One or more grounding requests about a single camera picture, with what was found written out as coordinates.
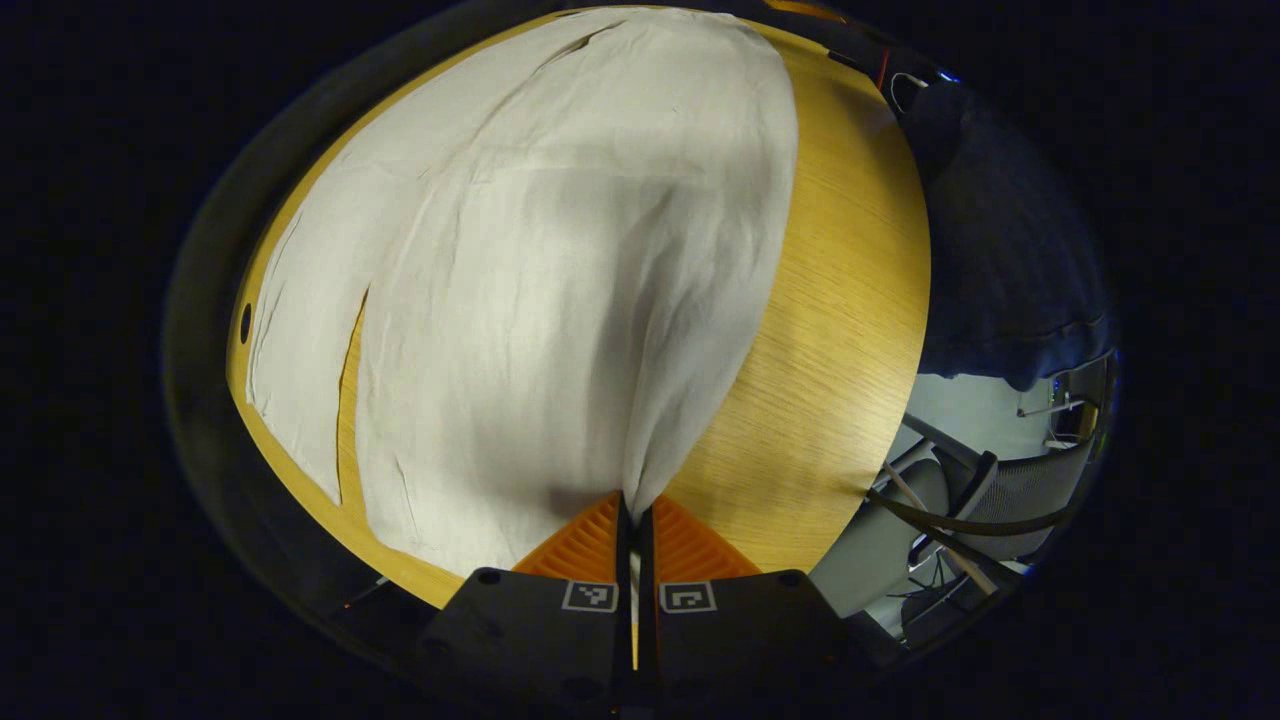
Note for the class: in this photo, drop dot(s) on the white jeans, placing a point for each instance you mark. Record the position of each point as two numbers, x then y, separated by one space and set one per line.
560 300

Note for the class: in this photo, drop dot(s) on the person's dark blue top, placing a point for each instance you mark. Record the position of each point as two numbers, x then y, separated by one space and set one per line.
1010 260

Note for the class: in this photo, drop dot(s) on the grey mesh office chair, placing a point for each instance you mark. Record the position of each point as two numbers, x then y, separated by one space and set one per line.
1020 490

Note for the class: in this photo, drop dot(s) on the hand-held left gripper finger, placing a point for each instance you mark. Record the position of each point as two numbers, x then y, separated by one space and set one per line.
623 560
646 560

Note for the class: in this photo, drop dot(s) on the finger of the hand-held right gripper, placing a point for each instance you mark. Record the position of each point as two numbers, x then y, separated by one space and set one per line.
805 10

